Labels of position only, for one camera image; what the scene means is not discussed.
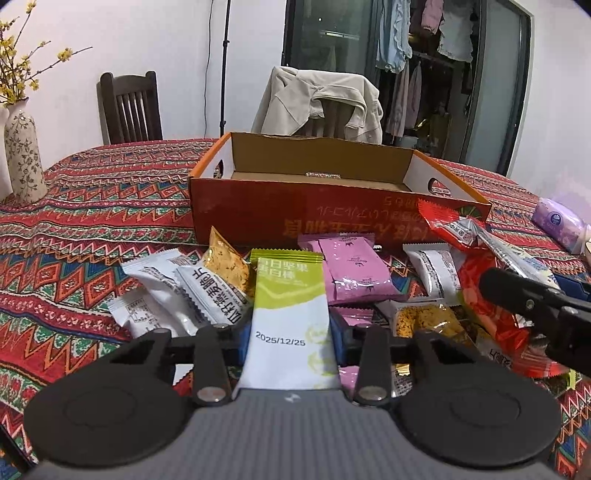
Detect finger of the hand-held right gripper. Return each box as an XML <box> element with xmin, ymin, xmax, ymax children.
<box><xmin>479</xmin><ymin>268</ymin><xmax>591</xmax><ymax>320</ymax></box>

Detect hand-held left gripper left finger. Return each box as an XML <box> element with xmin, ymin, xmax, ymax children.
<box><xmin>108</xmin><ymin>322</ymin><xmax>253</xmax><ymax>407</ymax></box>

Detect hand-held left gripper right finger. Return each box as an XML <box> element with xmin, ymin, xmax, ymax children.
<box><xmin>329</xmin><ymin>318</ymin><xmax>481</xmax><ymax>404</ymax></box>

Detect silver striped snack packet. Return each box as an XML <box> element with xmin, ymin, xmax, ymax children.
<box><xmin>478</xmin><ymin>230</ymin><xmax>561</xmax><ymax>291</ymax></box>

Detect large red snack packet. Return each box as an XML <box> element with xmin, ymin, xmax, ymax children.
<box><xmin>461</xmin><ymin>253</ymin><xmax>572</xmax><ymax>380</ymax></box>

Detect green white snack packet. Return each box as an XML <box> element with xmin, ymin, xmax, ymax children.
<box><xmin>235</xmin><ymin>256</ymin><xmax>340</xmax><ymax>392</ymax></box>

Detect white black-lettered snack packet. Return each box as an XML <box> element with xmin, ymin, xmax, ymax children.
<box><xmin>175</xmin><ymin>264</ymin><xmax>254</xmax><ymax>329</ymax></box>

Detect yellow snack packet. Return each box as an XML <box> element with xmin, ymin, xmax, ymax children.
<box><xmin>392</xmin><ymin>300</ymin><xmax>477</xmax><ymax>350</ymax></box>
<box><xmin>203</xmin><ymin>226</ymin><xmax>254</xmax><ymax>297</ymax></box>

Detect small red snack packet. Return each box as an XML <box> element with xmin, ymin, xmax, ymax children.
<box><xmin>417</xmin><ymin>200</ymin><xmax>488</xmax><ymax>251</ymax></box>

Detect orange cardboard box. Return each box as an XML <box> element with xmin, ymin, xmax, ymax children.
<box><xmin>187</xmin><ymin>131</ymin><xmax>492</xmax><ymax>252</ymax></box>

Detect purple tissue pack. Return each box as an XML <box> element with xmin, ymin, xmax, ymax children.
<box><xmin>531</xmin><ymin>198</ymin><xmax>591</xmax><ymax>254</ymax></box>

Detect brown wooden chair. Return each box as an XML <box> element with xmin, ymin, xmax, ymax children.
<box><xmin>305</xmin><ymin>98</ymin><xmax>357</xmax><ymax>139</ymax></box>

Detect hanging pale pink trousers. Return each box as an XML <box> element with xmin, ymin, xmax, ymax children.
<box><xmin>385</xmin><ymin>60</ymin><xmax>423</xmax><ymax>137</ymax></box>

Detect beige jacket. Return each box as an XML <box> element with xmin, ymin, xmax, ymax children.
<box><xmin>250</xmin><ymin>66</ymin><xmax>384</xmax><ymax>145</ymax></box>

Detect dark wooden chair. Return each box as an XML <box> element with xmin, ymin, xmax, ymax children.
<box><xmin>99</xmin><ymin>71</ymin><xmax>163</xmax><ymax>145</ymax></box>

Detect hanging white top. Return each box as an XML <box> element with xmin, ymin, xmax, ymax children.
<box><xmin>436</xmin><ymin>0</ymin><xmax>475</xmax><ymax>63</ymax></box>

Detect black light stand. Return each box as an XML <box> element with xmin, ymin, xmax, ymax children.
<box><xmin>219</xmin><ymin>0</ymin><xmax>232</xmax><ymax>137</ymax></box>

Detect floral ceramic vase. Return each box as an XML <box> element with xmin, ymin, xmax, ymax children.
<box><xmin>4</xmin><ymin>97</ymin><xmax>48</xmax><ymax>205</ymax></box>

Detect hanging blue shirt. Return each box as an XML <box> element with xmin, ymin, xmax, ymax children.
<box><xmin>375</xmin><ymin>0</ymin><xmax>413</xmax><ymax>73</ymax></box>

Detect glass sliding door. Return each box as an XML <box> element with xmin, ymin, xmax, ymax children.
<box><xmin>283</xmin><ymin>0</ymin><xmax>533</xmax><ymax>178</ymax></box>

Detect hanging pink top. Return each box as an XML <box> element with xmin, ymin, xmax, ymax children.
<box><xmin>422</xmin><ymin>0</ymin><xmax>445</xmax><ymax>36</ymax></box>

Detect plain white vase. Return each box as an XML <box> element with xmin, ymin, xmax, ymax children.
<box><xmin>0</xmin><ymin>104</ymin><xmax>14</xmax><ymax>200</ymax></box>

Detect yellow flower branches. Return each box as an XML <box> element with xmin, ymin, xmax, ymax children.
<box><xmin>0</xmin><ymin>0</ymin><xmax>93</xmax><ymax>108</ymax></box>

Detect black lamp cable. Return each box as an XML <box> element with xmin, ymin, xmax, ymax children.
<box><xmin>202</xmin><ymin>0</ymin><xmax>214</xmax><ymax>136</ymax></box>

